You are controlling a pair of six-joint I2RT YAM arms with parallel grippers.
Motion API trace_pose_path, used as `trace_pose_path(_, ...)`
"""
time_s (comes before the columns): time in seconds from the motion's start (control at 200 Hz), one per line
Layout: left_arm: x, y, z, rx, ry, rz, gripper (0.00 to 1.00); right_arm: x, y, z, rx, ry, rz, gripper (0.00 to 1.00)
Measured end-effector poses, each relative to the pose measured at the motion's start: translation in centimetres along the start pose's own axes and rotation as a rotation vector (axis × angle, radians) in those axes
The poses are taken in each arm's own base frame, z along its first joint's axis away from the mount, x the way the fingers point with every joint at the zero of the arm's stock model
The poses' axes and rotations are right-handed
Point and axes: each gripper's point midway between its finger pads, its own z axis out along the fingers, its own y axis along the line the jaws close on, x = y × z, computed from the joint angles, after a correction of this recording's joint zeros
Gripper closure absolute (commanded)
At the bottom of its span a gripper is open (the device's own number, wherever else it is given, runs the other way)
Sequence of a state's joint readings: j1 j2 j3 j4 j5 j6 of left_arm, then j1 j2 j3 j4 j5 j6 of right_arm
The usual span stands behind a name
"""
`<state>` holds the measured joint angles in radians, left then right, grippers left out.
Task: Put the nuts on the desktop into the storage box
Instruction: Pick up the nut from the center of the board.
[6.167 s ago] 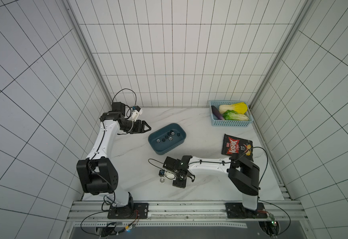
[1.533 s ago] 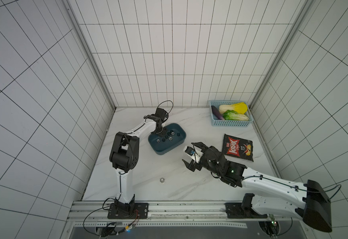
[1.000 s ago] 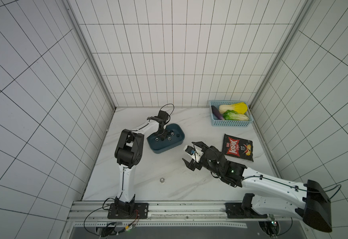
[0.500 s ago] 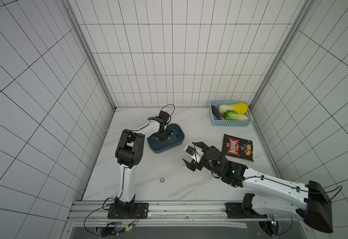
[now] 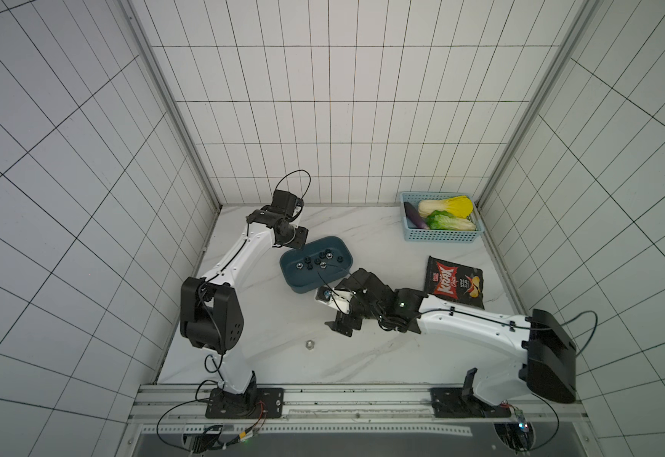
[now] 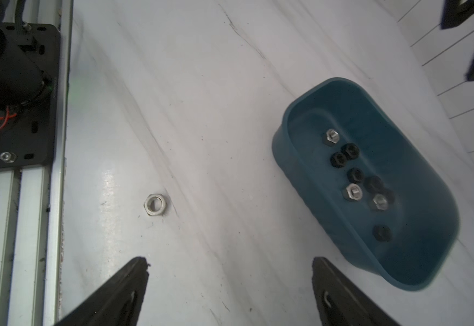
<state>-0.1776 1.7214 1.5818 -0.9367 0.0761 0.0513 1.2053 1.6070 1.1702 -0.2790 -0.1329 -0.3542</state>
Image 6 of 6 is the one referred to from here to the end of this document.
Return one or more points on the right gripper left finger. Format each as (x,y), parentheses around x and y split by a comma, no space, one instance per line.
(118,301)

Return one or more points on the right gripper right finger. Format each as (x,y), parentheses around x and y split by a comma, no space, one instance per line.
(339,301)

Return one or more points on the silver hex nut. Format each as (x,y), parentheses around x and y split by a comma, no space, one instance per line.
(353,192)
(331,137)
(155,205)
(378,203)

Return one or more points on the dark teal storage box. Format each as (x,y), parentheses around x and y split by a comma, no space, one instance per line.
(424,218)

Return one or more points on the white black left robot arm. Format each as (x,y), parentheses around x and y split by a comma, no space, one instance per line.
(23,83)

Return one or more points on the aluminium mounting rail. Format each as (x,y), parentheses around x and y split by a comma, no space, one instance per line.
(31,200)

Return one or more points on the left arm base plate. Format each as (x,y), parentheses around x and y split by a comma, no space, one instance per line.
(27,135)

